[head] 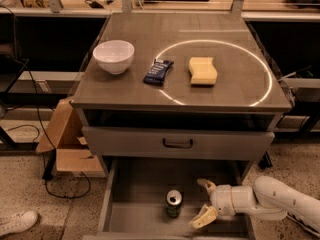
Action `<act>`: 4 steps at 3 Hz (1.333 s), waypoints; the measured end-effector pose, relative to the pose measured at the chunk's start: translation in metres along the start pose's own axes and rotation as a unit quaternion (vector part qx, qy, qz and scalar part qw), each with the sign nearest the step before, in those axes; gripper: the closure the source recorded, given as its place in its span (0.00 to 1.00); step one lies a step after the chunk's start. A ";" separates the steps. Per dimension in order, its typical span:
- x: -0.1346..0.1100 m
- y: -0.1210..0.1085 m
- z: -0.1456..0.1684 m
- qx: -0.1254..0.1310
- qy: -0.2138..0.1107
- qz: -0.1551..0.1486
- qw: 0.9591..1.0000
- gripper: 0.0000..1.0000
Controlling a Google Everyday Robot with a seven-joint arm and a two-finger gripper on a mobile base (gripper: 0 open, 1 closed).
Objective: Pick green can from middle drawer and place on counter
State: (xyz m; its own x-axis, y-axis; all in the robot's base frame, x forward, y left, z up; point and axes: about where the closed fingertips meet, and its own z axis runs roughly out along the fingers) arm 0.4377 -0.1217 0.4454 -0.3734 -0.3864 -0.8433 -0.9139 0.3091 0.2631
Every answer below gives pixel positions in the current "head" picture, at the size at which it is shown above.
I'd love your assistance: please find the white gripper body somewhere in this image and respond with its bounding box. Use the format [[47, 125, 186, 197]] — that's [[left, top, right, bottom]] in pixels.
[[210, 185, 257, 216]]

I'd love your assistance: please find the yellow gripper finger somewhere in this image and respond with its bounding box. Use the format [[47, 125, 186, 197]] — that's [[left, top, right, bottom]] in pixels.
[[189, 204, 218, 229], [197, 178, 216, 195]]

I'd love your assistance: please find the green soda can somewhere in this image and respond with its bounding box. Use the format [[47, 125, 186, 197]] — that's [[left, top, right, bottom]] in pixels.
[[165, 189, 183, 218]]

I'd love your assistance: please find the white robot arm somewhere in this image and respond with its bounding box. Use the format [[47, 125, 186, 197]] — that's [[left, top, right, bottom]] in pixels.
[[190, 176, 320, 237]]

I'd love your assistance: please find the open middle drawer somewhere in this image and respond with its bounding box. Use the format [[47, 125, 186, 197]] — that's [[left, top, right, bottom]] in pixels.
[[82, 158, 255, 240]]

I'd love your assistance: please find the grey drawer cabinet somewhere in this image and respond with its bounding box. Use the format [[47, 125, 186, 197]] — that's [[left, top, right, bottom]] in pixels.
[[70, 11, 294, 240]]

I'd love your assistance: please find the closed top drawer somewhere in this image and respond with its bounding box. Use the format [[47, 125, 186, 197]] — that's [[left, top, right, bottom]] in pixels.
[[82, 127, 274, 161]]

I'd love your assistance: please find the black striped sneaker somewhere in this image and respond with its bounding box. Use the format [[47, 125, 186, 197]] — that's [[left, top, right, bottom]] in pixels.
[[287, 213, 320, 238]]

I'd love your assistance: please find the yellow sponge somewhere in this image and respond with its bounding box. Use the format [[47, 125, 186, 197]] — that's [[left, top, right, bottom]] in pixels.
[[189, 57, 218, 85]]

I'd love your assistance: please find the blue snack bar wrapper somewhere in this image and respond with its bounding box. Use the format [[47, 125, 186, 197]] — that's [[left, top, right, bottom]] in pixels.
[[143, 59, 174, 86]]

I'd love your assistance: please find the brown cardboard box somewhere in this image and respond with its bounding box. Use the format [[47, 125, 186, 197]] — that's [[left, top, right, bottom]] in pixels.
[[36, 98, 106, 177]]

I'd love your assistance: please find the white ceramic bowl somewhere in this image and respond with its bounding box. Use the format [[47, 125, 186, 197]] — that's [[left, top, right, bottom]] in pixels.
[[93, 40, 135, 75]]

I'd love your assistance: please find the white sneaker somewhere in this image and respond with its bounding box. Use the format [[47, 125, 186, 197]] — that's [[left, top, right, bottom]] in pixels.
[[0, 210, 38, 236]]

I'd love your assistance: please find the black drawer handle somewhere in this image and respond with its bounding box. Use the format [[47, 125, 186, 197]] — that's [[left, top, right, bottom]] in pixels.
[[162, 138, 193, 149]]

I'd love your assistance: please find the black floor cable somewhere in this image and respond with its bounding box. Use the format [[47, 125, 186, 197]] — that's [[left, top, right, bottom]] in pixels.
[[0, 4, 92, 200]]

